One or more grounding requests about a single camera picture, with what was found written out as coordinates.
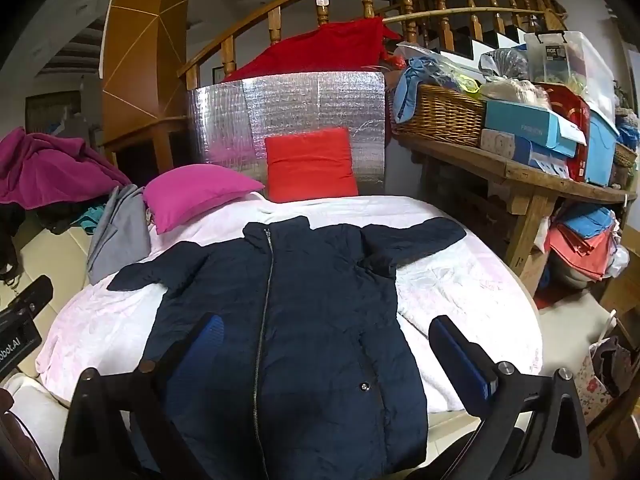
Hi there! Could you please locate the wooden column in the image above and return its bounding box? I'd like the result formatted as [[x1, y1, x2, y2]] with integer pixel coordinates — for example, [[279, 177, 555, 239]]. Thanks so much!
[[101, 0, 193, 171]]

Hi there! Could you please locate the navy padded jacket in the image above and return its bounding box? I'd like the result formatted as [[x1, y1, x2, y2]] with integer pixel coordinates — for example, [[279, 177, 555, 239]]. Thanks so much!
[[106, 216, 468, 480]]

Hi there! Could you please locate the magenta fleece garment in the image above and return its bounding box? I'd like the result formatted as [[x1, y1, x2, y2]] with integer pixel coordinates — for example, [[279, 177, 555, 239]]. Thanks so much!
[[0, 126, 132, 211]]

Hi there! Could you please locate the pale pink blanket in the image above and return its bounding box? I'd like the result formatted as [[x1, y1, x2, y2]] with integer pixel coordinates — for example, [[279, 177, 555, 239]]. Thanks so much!
[[35, 192, 543, 413]]

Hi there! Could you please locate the blue plastic bin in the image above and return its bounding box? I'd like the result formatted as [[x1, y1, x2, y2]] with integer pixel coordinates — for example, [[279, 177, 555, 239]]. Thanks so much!
[[582, 110, 621, 187]]

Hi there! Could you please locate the staircase with white risers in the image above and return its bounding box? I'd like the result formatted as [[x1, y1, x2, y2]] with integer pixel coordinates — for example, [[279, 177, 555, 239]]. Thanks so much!
[[435, 10, 571, 61]]

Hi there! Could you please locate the teal cloth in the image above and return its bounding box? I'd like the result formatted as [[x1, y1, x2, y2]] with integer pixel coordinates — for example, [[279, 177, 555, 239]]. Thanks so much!
[[72, 205, 108, 236]]

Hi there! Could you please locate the silver foil insulation panel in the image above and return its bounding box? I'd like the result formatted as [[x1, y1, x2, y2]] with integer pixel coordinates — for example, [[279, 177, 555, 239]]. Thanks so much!
[[187, 71, 387, 198]]

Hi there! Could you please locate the wooden side table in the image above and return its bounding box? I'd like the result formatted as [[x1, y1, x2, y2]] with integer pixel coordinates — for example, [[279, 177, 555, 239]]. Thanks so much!
[[392, 132, 638, 296]]

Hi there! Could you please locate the floral paper bag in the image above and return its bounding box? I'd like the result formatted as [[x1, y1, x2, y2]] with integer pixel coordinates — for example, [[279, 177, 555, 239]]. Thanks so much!
[[572, 332, 633, 426]]

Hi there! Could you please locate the blue and white cardboard box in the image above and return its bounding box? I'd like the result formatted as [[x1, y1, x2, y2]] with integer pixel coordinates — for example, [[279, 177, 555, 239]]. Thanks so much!
[[480, 129, 571, 180]]

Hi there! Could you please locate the small wicker basket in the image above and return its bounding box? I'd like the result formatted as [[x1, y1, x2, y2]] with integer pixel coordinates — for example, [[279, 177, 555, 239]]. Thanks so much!
[[612, 142, 638, 168]]

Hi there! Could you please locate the wooden stair railing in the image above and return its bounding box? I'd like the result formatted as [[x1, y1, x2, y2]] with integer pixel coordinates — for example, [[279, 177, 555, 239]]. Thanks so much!
[[177, 0, 571, 91]]

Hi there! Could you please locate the red pillow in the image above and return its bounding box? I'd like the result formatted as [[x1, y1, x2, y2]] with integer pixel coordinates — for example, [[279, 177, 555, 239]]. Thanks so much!
[[264, 127, 360, 204]]

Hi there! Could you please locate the yellow green plastic item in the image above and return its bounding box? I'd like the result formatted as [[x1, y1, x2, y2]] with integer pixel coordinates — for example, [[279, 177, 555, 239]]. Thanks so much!
[[452, 72, 481, 96]]

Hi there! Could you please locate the grey cloth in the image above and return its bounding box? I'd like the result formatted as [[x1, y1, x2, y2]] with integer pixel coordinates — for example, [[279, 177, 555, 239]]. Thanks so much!
[[86, 184, 152, 285]]

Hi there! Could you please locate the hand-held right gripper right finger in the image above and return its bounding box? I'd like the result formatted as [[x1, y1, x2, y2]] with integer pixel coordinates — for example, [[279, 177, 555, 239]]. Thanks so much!
[[429, 315, 591, 480]]

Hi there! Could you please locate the black garment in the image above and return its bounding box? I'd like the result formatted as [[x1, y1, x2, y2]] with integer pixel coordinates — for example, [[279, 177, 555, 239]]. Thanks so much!
[[0, 199, 88, 273]]

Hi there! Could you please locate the red bag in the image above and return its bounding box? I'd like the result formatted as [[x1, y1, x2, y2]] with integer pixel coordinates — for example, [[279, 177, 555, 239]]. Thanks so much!
[[545, 85, 592, 181]]

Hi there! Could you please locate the grey plastic bag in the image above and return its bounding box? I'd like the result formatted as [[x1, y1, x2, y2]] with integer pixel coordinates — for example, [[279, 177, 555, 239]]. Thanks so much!
[[479, 49, 530, 83]]

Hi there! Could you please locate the large wicker basket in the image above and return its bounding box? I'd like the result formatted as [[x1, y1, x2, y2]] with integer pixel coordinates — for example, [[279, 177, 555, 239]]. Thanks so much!
[[390, 84, 487, 148]]

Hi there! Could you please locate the blue cloth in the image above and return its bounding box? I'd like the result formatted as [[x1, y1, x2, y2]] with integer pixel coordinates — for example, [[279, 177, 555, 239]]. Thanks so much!
[[392, 57, 451, 123]]

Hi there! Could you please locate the cream leather sofa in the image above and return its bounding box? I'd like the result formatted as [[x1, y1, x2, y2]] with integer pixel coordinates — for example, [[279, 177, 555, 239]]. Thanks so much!
[[10, 225, 96, 376]]

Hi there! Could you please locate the teal cardboard box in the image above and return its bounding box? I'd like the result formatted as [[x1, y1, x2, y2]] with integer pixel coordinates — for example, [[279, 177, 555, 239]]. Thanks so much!
[[484, 99, 586, 158]]

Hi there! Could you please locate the red cloth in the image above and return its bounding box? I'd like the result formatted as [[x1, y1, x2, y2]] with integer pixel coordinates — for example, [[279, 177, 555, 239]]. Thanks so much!
[[222, 16, 403, 83]]

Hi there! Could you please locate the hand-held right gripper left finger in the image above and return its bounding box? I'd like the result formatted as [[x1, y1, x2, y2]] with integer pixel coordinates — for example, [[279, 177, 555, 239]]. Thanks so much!
[[59, 312, 226, 480]]

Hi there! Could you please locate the stack of folded cloths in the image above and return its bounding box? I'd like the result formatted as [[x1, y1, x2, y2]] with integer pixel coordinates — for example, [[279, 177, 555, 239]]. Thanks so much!
[[545, 205, 621, 281]]

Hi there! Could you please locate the clear plastic storage box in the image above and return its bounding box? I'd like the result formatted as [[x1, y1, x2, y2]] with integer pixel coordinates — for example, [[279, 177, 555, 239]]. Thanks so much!
[[524, 30, 617, 121]]

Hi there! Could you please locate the magenta pillow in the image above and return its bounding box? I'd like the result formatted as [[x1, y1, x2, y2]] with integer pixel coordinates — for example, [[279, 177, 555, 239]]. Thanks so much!
[[142, 164, 266, 235]]

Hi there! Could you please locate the clear bag with beige contents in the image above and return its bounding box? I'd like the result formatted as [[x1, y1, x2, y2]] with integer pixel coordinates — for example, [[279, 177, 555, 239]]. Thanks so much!
[[480, 79, 551, 108]]

